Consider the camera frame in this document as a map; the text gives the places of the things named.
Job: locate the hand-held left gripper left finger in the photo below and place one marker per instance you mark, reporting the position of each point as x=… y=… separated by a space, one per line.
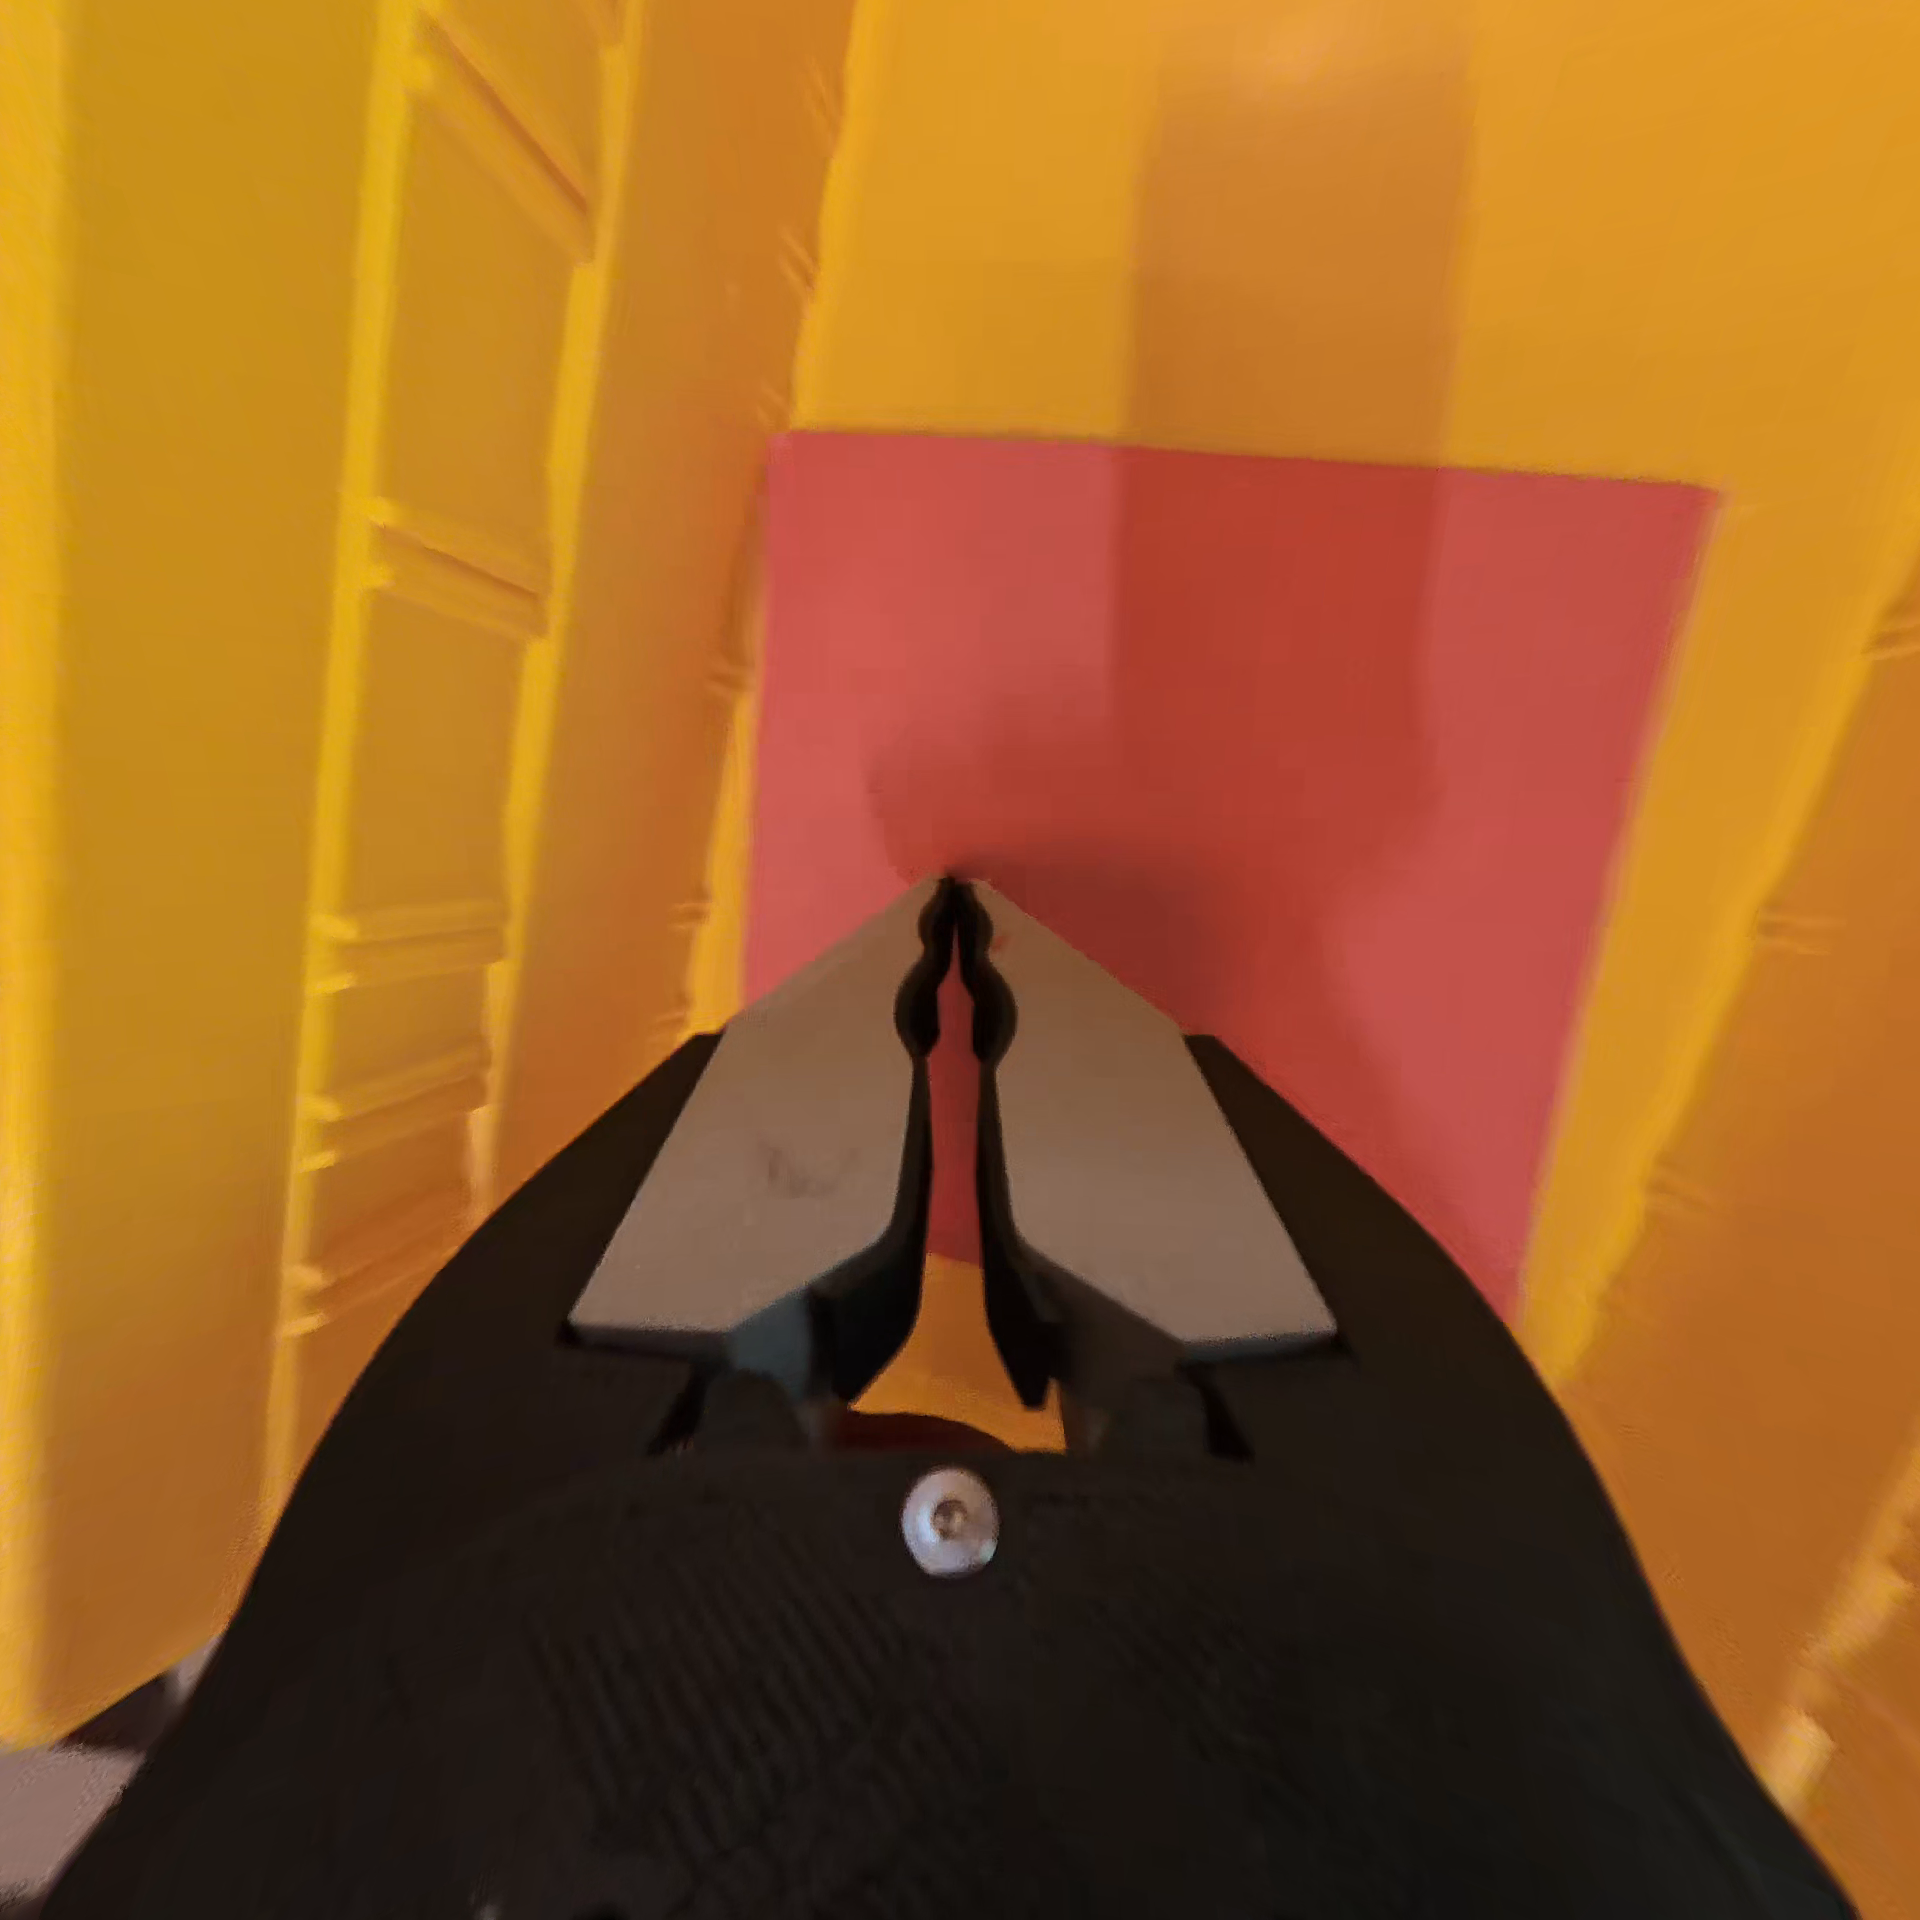
x=749 y=1186

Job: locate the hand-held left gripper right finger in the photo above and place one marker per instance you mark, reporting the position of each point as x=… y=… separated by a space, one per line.
x=1141 y=1186

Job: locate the square origami paper sheet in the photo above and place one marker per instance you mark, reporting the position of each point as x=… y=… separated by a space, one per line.
x=1291 y=672

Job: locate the yellow plastic bin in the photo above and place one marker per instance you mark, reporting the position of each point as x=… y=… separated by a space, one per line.
x=212 y=750

